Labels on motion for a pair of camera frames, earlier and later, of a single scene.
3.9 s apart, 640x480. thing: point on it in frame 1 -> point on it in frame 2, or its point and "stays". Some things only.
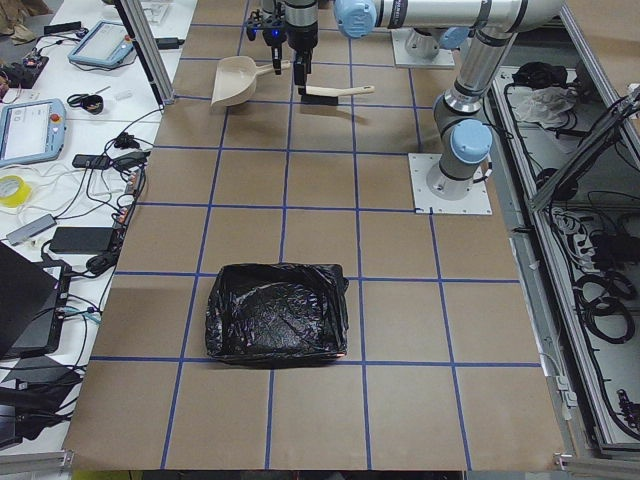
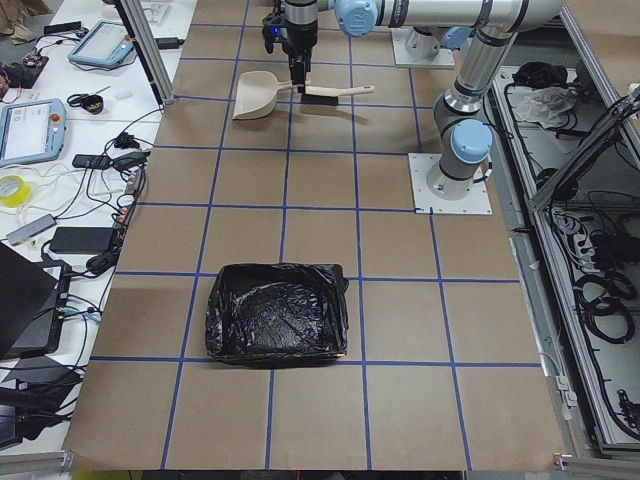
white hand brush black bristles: [316, 95] stays
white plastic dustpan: [236, 79] -> [257, 93]
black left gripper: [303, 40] stays
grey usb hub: [31, 229] stays
